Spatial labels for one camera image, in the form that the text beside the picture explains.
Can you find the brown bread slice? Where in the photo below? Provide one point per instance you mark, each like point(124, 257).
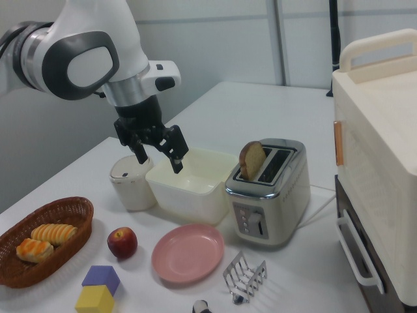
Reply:
point(252, 159)

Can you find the brown wicker basket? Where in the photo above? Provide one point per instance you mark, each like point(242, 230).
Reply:
point(81, 215)

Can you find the long striped bread roll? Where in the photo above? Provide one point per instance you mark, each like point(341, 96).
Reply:
point(53, 233)

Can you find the yellow cube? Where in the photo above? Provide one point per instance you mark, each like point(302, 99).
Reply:
point(94, 300)

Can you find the short orange glazed bread roll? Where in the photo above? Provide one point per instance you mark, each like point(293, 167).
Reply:
point(34, 250)

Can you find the red apple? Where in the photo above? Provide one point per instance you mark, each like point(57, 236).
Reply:
point(122, 243)

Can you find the purple cube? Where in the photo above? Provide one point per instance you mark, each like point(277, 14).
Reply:
point(99, 277)

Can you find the small white lidded bin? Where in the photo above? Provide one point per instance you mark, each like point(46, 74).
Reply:
point(130, 189)

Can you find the metal toast rack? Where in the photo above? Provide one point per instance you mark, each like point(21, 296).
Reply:
point(244, 277)

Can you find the black and white panda toy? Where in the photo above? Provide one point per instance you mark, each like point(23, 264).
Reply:
point(200, 307)

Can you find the cream and chrome toaster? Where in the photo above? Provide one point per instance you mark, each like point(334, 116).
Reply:
point(286, 202)

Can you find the white plastic container box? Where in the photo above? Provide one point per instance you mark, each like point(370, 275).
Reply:
point(189, 202)

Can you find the black camera stand pole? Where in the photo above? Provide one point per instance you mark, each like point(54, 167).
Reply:
point(335, 32)

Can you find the pink plate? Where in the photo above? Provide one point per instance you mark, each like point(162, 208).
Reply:
point(187, 252)

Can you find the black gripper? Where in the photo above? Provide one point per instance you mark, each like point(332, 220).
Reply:
point(140, 114)

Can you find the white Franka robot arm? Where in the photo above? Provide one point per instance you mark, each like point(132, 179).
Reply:
point(94, 32)

